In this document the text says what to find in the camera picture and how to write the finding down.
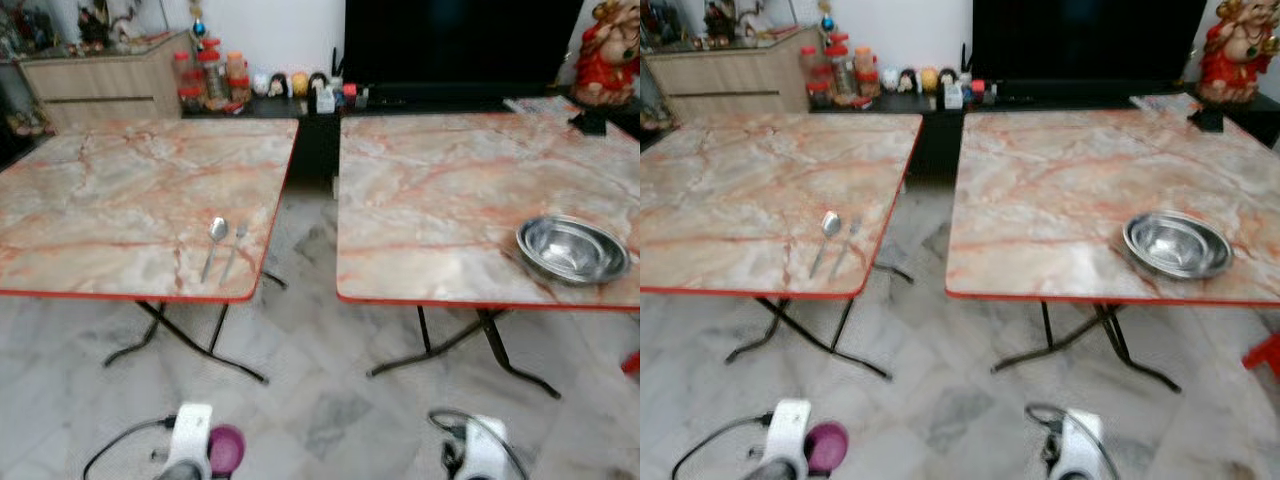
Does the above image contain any purple plastic cup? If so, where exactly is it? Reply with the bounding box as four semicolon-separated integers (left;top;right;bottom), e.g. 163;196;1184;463
805;420;850;476
207;424;247;477

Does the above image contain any small steel bowl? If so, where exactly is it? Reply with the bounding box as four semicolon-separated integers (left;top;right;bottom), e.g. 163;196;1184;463
527;222;613;273
1132;217;1216;269

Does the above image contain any large steel bowl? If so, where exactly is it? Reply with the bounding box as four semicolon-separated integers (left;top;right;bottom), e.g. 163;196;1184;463
515;214;632;288
1122;210;1236;282

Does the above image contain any marble top folding table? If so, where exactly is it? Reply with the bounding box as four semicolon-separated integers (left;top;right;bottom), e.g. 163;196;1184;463
944;106;1280;394
640;112;924;381
0;118;301;385
335;110;641;401

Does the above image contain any printed magazine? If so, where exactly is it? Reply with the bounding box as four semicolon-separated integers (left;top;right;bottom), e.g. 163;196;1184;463
1130;93;1206;114
503;96;581;119

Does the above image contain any red laughing buddha statue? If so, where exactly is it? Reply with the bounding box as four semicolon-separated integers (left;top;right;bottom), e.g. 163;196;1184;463
573;0;641;108
1197;0;1280;105

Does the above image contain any light wood cabinet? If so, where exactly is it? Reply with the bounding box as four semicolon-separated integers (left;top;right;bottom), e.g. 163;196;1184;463
20;30;196;131
650;28;826;121

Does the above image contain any steel spoon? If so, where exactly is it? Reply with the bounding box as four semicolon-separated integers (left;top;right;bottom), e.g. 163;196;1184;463
200;216;230;284
808;210;842;279

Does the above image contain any steel fork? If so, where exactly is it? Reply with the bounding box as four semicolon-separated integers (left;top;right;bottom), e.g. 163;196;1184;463
218;222;249;288
828;215;863;282

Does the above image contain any large clear jar red lid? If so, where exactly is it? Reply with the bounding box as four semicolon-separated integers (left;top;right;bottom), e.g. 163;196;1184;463
825;42;859;101
195;48;229;106

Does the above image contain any black television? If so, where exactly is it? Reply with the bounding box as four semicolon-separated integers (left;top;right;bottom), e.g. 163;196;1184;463
343;0;586;88
971;0;1209;83

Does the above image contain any black TV console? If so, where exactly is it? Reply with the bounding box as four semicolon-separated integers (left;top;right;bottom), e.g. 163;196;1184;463
810;80;1280;186
180;82;641;196

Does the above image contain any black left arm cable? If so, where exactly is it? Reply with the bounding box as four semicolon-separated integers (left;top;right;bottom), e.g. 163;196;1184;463
82;415;179;480
670;412;776;480

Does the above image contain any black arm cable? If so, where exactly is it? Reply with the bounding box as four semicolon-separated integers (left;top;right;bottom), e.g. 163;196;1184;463
1025;402;1123;480
670;412;776;480
82;415;179;480
428;407;529;480

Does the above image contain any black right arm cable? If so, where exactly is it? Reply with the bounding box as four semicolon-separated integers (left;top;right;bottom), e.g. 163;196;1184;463
1025;402;1123;480
428;407;529;480

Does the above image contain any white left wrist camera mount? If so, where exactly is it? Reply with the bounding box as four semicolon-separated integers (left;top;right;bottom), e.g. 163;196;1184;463
762;398;813;480
165;402;214;480

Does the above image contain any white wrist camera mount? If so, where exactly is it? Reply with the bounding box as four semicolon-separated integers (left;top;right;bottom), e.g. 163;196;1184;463
1048;408;1109;480
762;398;813;480
165;402;214;480
445;413;511;480

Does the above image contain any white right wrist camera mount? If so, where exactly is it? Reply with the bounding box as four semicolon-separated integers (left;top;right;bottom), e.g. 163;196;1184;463
445;413;511;480
1048;408;1109;480

